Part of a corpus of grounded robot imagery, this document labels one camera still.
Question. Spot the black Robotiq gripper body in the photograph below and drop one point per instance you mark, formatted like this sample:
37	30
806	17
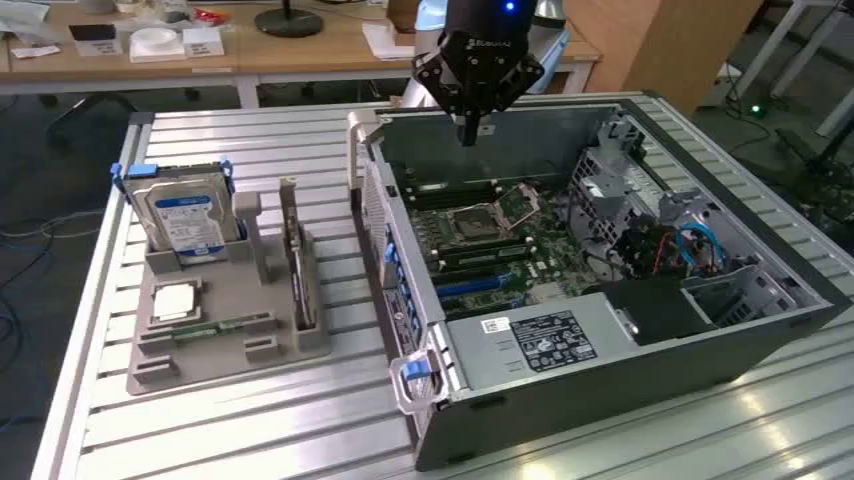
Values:
483	50

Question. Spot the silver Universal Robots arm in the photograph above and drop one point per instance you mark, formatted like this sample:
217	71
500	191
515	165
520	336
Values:
423	70

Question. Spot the stack of white papers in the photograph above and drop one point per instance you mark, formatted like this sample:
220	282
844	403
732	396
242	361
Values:
387	45

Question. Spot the brown cardboard box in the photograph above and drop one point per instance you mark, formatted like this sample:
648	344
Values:
400	15

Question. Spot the wooden cabinet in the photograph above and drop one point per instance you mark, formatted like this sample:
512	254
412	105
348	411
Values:
667	50

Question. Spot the black round lamp base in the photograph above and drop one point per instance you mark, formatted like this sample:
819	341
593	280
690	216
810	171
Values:
288	22

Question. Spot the silver metal disk bay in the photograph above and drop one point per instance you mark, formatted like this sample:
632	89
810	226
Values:
600	190

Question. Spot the metal socket cover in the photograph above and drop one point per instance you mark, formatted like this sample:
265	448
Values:
520	205

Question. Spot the CPU socket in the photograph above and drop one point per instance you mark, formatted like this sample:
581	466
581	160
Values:
473	222

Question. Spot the plain white box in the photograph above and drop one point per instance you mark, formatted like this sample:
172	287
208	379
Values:
202	42

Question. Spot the red packet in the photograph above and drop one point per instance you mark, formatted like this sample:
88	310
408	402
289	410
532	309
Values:
212	17

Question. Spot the green motherboard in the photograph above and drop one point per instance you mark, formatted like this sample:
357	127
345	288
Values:
553	255

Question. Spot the installed dark RAM stick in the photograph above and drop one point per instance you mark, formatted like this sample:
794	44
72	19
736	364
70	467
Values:
487	256

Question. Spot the white tape roll stand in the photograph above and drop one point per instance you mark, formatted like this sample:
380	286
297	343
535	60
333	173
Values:
156	47

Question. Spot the blue expansion slot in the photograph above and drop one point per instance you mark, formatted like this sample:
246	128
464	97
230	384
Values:
467	286

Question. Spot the blue plastic disk caddy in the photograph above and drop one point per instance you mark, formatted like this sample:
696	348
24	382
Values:
141	171

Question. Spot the silver hard disk blue label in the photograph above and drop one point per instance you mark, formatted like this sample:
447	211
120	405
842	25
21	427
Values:
180	220

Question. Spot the black floor stand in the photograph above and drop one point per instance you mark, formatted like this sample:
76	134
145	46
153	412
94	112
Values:
827	160

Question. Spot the white box with black top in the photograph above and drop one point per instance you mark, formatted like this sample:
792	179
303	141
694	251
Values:
93	45

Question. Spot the grey cup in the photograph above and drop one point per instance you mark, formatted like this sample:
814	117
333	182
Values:
98	5

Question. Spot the black office chair base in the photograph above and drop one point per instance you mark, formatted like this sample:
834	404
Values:
86	107

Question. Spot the grey plastic parts rack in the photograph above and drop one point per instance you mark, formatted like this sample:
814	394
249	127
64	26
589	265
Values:
220	300

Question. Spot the grey power supply unit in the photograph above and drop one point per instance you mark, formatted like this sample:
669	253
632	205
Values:
480	360

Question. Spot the blue case latch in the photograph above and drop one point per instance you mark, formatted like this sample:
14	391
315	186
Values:
413	370

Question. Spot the silver CPU chip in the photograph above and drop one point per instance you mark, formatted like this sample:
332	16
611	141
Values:
174	302

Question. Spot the white paper card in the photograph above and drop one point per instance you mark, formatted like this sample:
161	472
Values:
34	51

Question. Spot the green RAM stick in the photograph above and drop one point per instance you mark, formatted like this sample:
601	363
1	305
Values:
213	328

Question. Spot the clear plastic bag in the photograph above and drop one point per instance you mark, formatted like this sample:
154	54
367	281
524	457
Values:
26	25

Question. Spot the dark grey open PC case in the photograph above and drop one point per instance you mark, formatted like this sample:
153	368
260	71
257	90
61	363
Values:
600	390

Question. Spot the white desk frame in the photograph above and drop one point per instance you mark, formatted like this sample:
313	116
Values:
787	50

